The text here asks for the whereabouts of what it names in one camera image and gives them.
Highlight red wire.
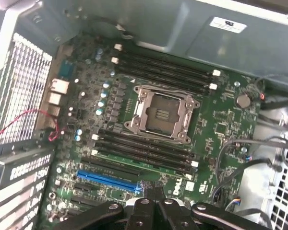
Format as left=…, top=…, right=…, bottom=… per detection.
left=0, top=109, right=67, bottom=142

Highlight black RAM slot white latches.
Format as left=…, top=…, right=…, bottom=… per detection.
left=92, top=134, right=199, bottom=168
left=91, top=149, right=193, bottom=180
left=114, top=43, right=222, bottom=78
left=111, top=57, right=218, bottom=91

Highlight blue expansion slot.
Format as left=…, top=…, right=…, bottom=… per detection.
left=76, top=169, right=144, bottom=193

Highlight grey metal PC case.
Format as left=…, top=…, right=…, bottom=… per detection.
left=0, top=0, right=288, bottom=230

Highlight white label sticker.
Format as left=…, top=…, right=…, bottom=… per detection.
left=209, top=16, right=249, bottom=34

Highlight green Dell motherboard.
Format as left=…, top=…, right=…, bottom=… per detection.
left=42, top=33, right=264, bottom=230

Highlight thin black wire loop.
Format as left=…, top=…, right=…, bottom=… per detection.
left=253, top=73, right=288, bottom=98

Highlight silver chipset heatsink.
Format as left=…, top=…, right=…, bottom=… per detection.
left=125, top=198, right=186, bottom=216

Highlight multicoloured wire bundle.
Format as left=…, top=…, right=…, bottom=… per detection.
left=211, top=183, right=243, bottom=207

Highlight metal mesh fan grille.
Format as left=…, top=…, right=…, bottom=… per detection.
left=0, top=33, right=54, bottom=146

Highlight silver CPU socket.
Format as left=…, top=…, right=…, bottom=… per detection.
left=124, top=84, right=201, bottom=145

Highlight thick black wire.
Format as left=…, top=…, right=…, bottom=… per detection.
left=261, top=98, right=288, bottom=110

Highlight silver rear port block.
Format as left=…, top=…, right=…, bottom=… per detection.
left=48, top=78, right=70, bottom=94
left=47, top=92, right=62, bottom=106

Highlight perforated metal disk bay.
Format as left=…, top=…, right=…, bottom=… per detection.
left=251, top=105, right=288, bottom=230

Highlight short black expansion slot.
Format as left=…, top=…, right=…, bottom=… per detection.
left=70, top=197, right=102, bottom=208
left=74, top=183, right=99, bottom=193

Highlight silver coin cell battery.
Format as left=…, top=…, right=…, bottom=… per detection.
left=235, top=93, right=252, bottom=108

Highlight blue rear port connector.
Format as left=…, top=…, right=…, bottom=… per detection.
left=58, top=59, right=75, bottom=80

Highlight grey metal power supply housing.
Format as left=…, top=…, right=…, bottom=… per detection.
left=133, top=0, right=288, bottom=79

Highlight grey wire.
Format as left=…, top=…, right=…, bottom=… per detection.
left=217, top=138, right=288, bottom=168

